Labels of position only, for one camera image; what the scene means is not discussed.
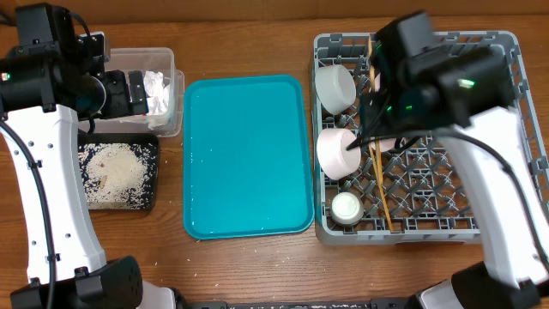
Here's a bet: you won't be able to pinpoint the white napkin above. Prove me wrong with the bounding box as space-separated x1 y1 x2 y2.
132 70 172 130

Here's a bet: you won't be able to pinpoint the large white plate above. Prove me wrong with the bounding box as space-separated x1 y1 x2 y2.
369 138 396 153

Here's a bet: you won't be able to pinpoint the grey dishwasher rack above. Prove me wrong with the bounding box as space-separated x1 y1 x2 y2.
314 30 548 245

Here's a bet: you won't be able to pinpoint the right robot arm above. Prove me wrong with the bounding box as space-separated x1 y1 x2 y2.
354 11 548 308

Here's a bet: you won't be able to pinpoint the white cup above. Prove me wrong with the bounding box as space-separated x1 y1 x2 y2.
330 192 364 226

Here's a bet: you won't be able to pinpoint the grey bowl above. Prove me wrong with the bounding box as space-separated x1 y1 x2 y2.
314 64 356 115

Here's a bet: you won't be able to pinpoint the teal serving tray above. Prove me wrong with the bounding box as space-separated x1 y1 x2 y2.
183 75 315 240

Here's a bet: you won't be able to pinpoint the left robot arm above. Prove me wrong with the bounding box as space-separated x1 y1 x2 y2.
1 55 185 308

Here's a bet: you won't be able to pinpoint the white rice grains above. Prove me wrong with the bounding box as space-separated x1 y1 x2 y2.
76 143 159 210

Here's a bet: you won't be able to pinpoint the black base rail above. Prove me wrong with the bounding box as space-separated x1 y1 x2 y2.
176 297 417 309

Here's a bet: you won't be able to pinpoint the clear plastic waste bin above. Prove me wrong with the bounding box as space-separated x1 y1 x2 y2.
95 47 184 137

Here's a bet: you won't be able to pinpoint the black rectangular tray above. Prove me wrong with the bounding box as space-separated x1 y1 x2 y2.
75 133 160 211

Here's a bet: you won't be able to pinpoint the small pink plate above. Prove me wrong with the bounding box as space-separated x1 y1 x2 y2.
317 128 361 180

